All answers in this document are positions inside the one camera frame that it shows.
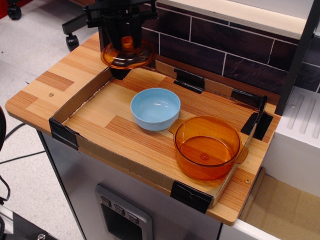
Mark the white toy sink unit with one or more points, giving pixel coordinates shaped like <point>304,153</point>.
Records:
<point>293,156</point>

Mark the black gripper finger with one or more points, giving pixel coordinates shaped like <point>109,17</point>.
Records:
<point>136,32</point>
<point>111,29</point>

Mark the light blue bowl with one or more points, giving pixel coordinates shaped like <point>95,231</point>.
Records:
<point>155,109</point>

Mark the orange transparent pot lid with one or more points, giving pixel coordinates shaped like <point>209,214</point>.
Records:
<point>128,57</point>

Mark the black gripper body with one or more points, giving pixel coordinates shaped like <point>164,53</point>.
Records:
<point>113,11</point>

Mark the light wooden shelf board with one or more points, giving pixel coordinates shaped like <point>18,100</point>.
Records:
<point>249,16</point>

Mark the toy oven control panel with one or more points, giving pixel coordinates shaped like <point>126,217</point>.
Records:
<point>122,219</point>

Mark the black shelf post right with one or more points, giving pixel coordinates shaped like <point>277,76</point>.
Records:
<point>301,51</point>

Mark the orange transparent pot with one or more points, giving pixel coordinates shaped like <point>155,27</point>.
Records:
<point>207,147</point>

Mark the cardboard fence with black tape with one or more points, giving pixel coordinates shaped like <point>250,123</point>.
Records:
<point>110,94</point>

